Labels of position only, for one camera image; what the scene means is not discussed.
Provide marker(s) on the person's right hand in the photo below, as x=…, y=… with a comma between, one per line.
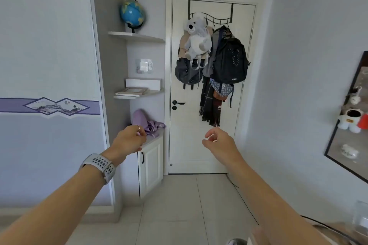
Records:
x=222, y=145

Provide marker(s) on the person's left hand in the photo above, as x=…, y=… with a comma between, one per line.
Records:
x=126, y=143

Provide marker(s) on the person's right forearm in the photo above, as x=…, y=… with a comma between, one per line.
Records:
x=273, y=204

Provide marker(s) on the person's left forearm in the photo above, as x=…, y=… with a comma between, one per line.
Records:
x=57, y=210

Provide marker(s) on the purple cloth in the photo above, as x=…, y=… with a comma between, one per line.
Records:
x=141, y=118

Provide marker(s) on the white low cabinet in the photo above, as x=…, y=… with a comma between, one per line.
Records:
x=151, y=164

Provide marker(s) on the white smartwatch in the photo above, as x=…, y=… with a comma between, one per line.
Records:
x=100, y=164

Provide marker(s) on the white door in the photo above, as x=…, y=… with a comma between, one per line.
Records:
x=187, y=138

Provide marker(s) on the dark fringed scarf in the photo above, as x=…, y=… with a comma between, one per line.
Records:
x=211, y=110

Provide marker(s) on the white corner shelf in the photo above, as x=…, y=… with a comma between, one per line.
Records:
x=138, y=36
x=153, y=94

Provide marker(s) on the blue patterned bag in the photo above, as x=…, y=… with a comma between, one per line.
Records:
x=221, y=88

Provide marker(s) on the white flat box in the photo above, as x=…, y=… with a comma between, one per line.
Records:
x=149, y=82

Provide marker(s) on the dark grey bag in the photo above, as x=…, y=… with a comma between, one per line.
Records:
x=185, y=72

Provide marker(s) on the black backpack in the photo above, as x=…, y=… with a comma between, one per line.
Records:
x=230, y=61

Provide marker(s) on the grey koala plush backpack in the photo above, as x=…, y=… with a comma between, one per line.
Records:
x=197, y=41

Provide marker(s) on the black framed board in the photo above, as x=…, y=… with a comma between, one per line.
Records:
x=345, y=144

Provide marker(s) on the white ornament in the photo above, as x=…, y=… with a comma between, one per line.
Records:
x=350, y=151

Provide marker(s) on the white astronaut toy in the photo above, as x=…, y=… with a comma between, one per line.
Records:
x=350, y=121

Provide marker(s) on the blue globe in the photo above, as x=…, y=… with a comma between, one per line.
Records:
x=130, y=12

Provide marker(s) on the black over-door hook rack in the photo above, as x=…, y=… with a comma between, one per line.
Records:
x=231, y=10

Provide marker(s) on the small white figurine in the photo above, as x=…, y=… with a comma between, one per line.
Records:
x=355, y=98

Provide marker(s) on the red toy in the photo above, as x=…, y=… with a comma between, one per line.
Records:
x=363, y=121

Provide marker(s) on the wooden picture frame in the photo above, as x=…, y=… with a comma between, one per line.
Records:
x=132, y=91

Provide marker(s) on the white light switch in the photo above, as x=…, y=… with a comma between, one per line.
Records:
x=144, y=66

